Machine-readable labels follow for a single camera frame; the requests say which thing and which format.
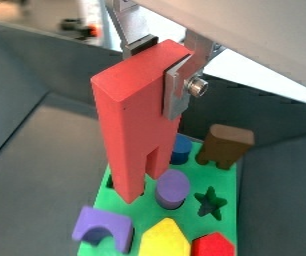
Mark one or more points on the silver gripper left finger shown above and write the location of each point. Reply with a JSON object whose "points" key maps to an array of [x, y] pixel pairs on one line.
{"points": [[131, 26]]}

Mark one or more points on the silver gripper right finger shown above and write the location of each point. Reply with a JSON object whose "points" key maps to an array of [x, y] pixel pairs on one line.
{"points": [[183, 82]]}

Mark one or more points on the tall purple arch block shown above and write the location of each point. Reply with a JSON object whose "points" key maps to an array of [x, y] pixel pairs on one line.
{"points": [[98, 223]]}

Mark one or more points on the brown rounded block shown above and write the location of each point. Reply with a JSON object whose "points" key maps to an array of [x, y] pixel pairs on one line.
{"points": [[225, 145]]}

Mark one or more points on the red hexagon block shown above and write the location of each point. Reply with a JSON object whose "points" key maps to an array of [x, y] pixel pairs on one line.
{"points": [[213, 245]]}

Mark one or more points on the green shape-sorter board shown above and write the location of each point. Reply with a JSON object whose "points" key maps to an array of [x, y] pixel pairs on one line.
{"points": [[207, 212]]}

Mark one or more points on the blue cylinder block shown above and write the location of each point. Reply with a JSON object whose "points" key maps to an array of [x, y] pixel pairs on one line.
{"points": [[182, 150]]}

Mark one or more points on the purple cylinder block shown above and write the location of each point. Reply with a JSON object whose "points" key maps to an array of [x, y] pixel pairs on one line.
{"points": [[172, 189]]}

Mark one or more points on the red double-square block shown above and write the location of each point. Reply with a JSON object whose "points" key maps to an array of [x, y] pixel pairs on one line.
{"points": [[139, 135]]}

